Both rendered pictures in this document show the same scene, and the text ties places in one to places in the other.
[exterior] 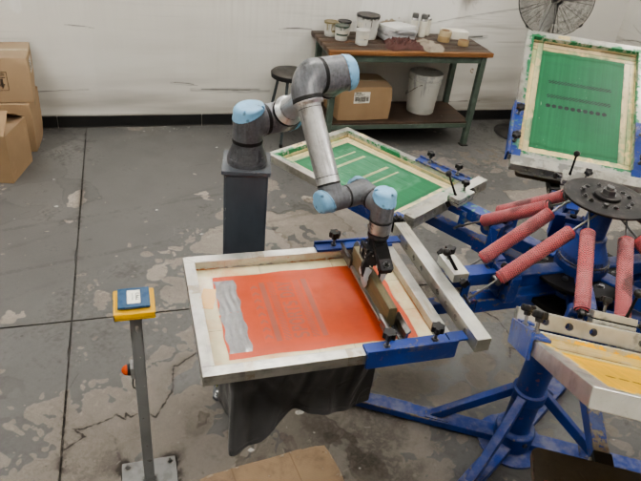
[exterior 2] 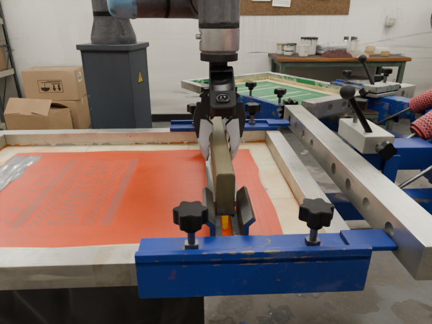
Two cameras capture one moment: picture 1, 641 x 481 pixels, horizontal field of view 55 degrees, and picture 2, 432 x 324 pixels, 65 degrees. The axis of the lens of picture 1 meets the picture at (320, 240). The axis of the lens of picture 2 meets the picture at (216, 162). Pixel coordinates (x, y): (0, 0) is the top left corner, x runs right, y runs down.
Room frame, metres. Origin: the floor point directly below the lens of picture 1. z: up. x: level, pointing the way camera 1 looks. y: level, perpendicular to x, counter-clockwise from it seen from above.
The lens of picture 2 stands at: (1.05, -0.37, 1.28)
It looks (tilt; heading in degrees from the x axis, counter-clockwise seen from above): 23 degrees down; 17
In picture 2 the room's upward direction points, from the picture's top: straight up
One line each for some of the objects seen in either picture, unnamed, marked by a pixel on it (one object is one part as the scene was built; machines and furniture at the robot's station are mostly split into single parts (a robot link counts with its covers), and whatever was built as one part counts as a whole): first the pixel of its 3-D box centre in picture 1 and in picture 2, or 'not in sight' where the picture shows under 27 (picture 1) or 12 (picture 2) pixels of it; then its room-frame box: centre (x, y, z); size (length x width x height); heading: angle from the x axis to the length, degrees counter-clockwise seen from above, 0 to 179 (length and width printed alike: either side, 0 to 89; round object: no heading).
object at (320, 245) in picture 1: (352, 249); (223, 133); (1.94, -0.13, 0.98); 0.30 x 0.05 x 0.07; 110
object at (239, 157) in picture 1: (247, 149); (112, 27); (2.13, 0.32, 1.25); 0.15 x 0.15 x 0.10
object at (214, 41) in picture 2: (379, 226); (217, 41); (1.69, -0.18, 1.24); 0.08 x 0.08 x 0.05
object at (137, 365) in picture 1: (142, 402); not in sight; (1.52, 0.58, 0.48); 0.22 x 0.22 x 0.96; 20
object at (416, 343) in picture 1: (409, 349); (251, 261); (1.42, -0.31, 0.98); 0.30 x 0.05 x 0.07; 110
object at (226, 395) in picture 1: (222, 365); not in sight; (1.50, 0.28, 0.74); 0.45 x 0.03 x 0.43; 20
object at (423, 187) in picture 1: (394, 166); (301, 76); (2.54, -0.30, 1.05); 1.08 x 0.61 x 0.23; 50
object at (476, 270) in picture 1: (464, 276); (386, 153); (1.79, -0.52, 1.02); 0.17 x 0.06 x 0.05; 110
